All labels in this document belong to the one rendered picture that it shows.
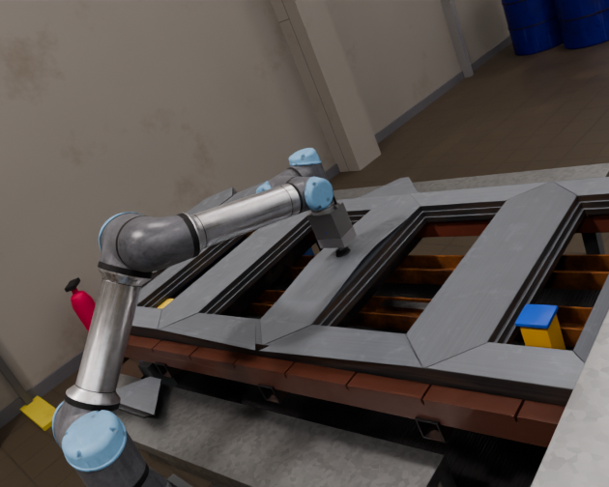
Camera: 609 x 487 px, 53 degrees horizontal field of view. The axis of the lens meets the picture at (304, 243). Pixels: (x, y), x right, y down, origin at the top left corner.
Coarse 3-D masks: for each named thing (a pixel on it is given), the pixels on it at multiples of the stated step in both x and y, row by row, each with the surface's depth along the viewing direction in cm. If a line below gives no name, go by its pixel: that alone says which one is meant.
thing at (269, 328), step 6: (264, 324) 153; (270, 324) 152; (276, 324) 151; (282, 324) 150; (288, 324) 148; (294, 324) 147; (300, 324) 146; (306, 324) 145; (264, 330) 150; (270, 330) 149; (276, 330) 148; (282, 330) 147; (288, 330) 146; (294, 330) 145; (270, 336) 147; (276, 336) 145; (282, 336) 144
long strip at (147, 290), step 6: (192, 258) 216; (180, 264) 216; (186, 264) 213; (168, 270) 215; (174, 270) 213; (180, 270) 211; (162, 276) 212; (168, 276) 209; (150, 282) 211; (156, 282) 209; (162, 282) 207; (144, 288) 209; (150, 288) 206; (156, 288) 204; (144, 294) 204; (150, 294) 202; (138, 300) 201
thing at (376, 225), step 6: (360, 222) 184; (366, 222) 182; (372, 222) 181; (378, 222) 179; (384, 222) 177; (390, 222) 176; (396, 222) 174; (402, 222) 172; (354, 228) 181; (360, 228) 179; (366, 228) 178; (372, 228) 176; (378, 228) 174; (384, 228) 173; (390, 228) 171
